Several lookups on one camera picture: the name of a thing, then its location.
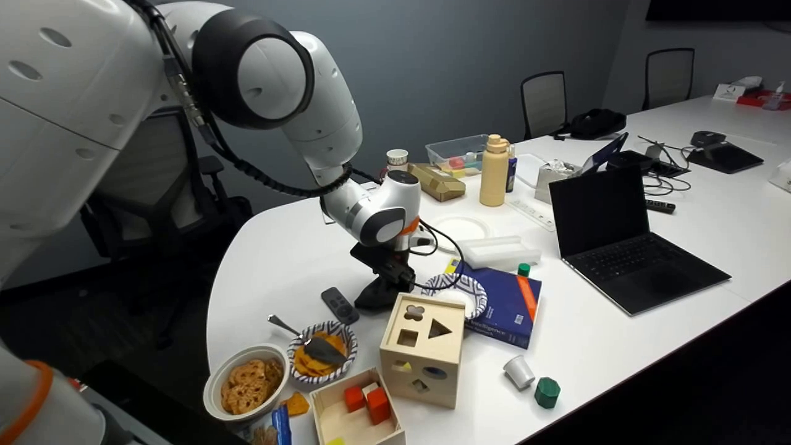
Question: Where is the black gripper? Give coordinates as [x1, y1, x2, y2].
[348, 241, 420, 314]

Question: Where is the small black remote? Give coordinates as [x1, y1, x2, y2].
[318, 284, 363, 328]

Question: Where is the wooden shape sorter cube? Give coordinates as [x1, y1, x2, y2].
[376, 290, 469, 414]

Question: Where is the empty patterned paper bowl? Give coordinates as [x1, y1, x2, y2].
[419, 269, 493, 322]

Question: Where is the metal spoon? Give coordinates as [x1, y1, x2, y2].
[265, 311, 348, 370]

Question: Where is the patterned paper bowl with food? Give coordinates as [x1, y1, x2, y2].
[288, 320, 360, 388]

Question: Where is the red wooden block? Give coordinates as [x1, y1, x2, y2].
[360, 380, 396, 429]
[341, 384, 372, 415]

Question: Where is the blue book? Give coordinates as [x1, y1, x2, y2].
[442, 257, 547, 351]

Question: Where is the white jar with red label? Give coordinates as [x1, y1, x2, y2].
[384, 147, 412, 180]

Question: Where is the shallow wooden tray box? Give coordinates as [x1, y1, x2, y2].
[310, 366, 407, 445]

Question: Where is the clear plastic container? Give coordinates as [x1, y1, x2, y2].
[423, 132, 495, 178]

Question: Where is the white cylinder block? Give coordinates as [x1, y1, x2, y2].
[501, 351, 537, 393]

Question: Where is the beige squeeze bottle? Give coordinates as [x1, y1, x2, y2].
[478, 132, 514, 210]

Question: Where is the blue orange snack packet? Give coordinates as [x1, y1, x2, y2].
[262, 388, 315, 445]

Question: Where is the white bowl of pretzels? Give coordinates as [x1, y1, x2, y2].
[201, 342, 294, 425]

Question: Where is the green cylinder block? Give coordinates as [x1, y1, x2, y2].
[531, 377, 564, 414]

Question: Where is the small white box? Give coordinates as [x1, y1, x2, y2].
[535, 158, 580, 207]

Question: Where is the grey mesh office chair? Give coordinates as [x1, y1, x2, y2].
[519, 69, 571, 141]
[640, 45, 698, 113]

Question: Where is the black mesh office chair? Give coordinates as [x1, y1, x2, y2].
[81, 106, 255, 259]

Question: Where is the open laptop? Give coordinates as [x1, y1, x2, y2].
[547, 167, 735, 320]

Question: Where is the black bag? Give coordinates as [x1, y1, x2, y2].
[567, 106, 630, 144]

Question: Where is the thin black remote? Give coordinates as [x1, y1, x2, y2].
[642, 197, 681, 218]

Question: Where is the black computer mouse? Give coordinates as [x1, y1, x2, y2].
[687, 128, 730, 152]

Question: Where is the black flat pad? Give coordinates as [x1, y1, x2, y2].
[685, 141, 767, 178]

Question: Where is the red and white box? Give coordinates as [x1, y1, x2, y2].
[709, 74, 791, 113]

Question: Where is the black wall screen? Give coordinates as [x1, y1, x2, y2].
[645, 0, 791, 26]

